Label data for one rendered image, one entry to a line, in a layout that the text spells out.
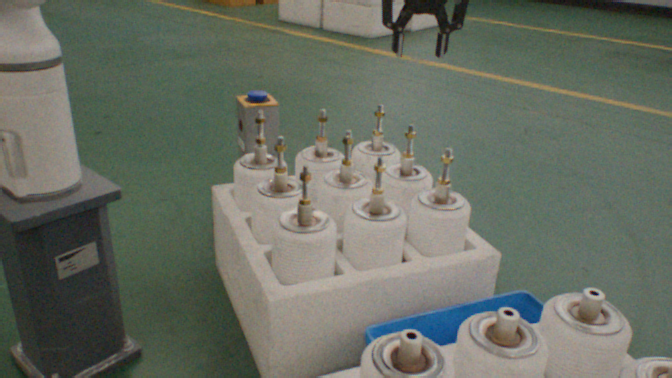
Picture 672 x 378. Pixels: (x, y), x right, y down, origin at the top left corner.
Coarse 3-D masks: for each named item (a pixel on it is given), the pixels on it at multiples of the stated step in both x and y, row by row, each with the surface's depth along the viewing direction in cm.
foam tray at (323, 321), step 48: (240, 240) 92; (336, 240) 94; (480, 240) 95; (240, 288) 95; (288, 288) 80; (336, 288) 81; (384, 288) 85; (432, 288) 89; (480, 288) 93; (288, 336) 82; (336, 336) 85
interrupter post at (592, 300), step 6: (588, 288) 66; (594, 288) 66; (588, 294) 65; (594, 294) 66; (600, 294) 65; (582, 300) 66; (588, 300) 65; (594, 300) 64; (600, 300) 64; (582, 306) 66; (588, 306) 65; (594, 306) 65; (600, 306) 65; (582, 312) 66; (588, 312) 65; (594, 312) 65; (588, 318) 65; (594, 318) 65
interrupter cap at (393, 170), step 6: (396, 162) 105; (390, 168) 102; (396, 168) 103; (414, 168) 103; (420, 168) 103; (390, 174) 100; (396, 174) 100; (414, 174) 101; (420, 174) 100; (426, 174) 100; (402, 180) 98; (408, 180) 98; (414, 180) 98; (420, 180) 99
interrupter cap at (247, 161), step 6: (246, 156) 104; (252, 156) 105; (270, 156) 105; (276, 156) 105; (240, 162) 102; (246, 162) 102; (252, 162) 103; (270, 162) 103; (276, 162) 103; (246, 168) 100; (252, 168) 100; (258, 168) 100; (264, 168) 100; (270, 168) 100
